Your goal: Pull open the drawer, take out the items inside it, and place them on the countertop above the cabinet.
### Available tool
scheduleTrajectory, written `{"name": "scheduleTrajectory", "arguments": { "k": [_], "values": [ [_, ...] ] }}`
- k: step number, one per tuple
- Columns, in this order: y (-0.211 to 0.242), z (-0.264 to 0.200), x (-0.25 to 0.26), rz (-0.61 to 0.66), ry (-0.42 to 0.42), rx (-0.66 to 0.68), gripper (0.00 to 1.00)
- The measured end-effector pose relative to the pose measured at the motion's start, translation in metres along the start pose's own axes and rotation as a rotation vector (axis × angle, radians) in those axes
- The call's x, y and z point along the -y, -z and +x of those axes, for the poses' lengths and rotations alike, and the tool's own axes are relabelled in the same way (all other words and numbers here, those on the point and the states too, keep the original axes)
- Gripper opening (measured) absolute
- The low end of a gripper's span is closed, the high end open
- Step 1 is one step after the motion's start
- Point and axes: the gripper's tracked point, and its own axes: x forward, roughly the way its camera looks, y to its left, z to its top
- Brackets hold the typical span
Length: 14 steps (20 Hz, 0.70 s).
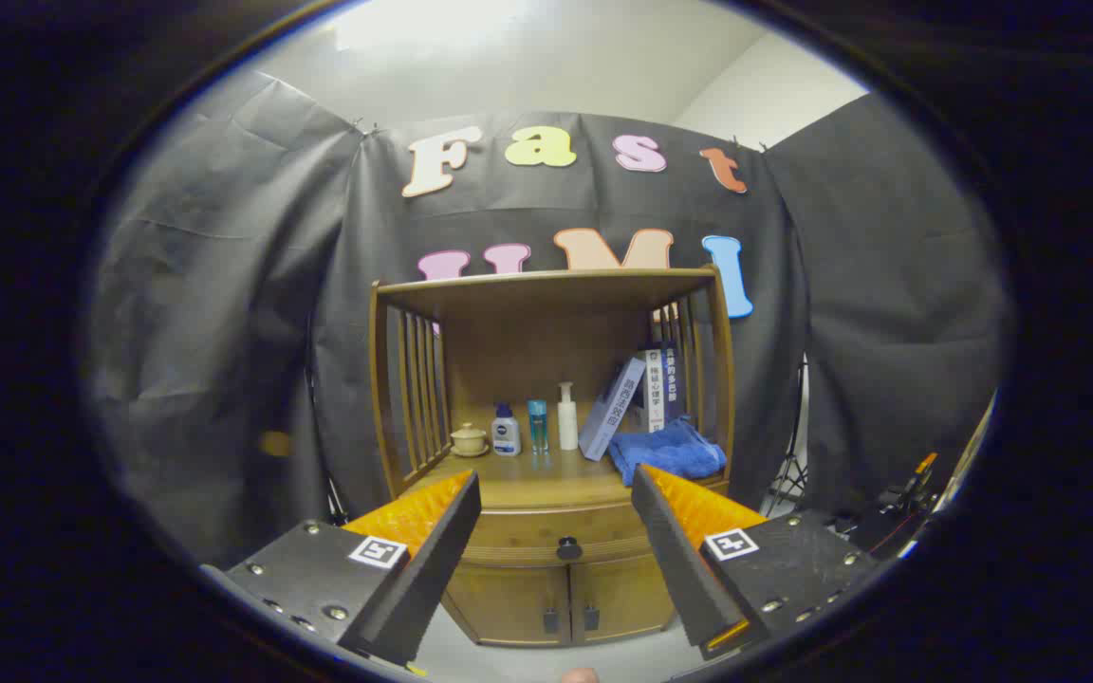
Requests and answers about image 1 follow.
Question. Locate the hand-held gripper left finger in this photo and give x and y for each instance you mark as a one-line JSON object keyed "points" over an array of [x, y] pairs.
{"points": [[433, 560]]}

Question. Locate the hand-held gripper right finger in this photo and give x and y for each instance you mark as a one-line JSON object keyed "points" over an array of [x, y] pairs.
{"points": [[675, 560]]}

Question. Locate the wooden drawer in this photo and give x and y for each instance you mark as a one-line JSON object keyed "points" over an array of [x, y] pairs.
{"points": [[518, 536]]}

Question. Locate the black round drawer knob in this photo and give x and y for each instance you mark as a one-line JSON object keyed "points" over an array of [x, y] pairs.
{"points": [[569, 548]]}

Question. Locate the wooden cabinet door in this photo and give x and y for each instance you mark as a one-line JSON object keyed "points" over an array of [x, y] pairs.
{"points": [[509, 602], [627, 598]]}

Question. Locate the wooden cabinet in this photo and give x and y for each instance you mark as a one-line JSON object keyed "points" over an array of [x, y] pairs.
{"points": [[527, 341]]}

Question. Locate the blue folded towel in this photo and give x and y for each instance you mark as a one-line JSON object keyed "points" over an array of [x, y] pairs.
{"points": [[665, 453]]}

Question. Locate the beige lidded ceramic cup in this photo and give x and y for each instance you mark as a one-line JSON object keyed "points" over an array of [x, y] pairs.
{"points": [[469, 439]]}

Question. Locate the white lotion bottle blue cap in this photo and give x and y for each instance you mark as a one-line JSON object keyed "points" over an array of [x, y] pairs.
{"points": [[506, 433]]}

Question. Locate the lavender book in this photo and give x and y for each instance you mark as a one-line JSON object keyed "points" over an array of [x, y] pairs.
{"points": [[608, 417]]}

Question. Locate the clear blue bottle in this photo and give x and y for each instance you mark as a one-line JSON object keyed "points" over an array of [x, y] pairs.
{"points": [[537, 425]]}

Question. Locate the white pump bottle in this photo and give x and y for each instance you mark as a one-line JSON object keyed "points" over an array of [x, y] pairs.
{"points": [[567, 422]]}

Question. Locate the dark blue book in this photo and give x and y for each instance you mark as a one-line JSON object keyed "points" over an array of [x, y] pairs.
{"points": [[671, 379]]}

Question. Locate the black equipment with orange part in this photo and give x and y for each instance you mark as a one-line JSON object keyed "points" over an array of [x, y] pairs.
{"points": [[898, 517]]}

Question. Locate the black backdrop cloth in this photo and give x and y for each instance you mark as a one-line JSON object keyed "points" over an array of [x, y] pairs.
{"points": [[224, 285]]}

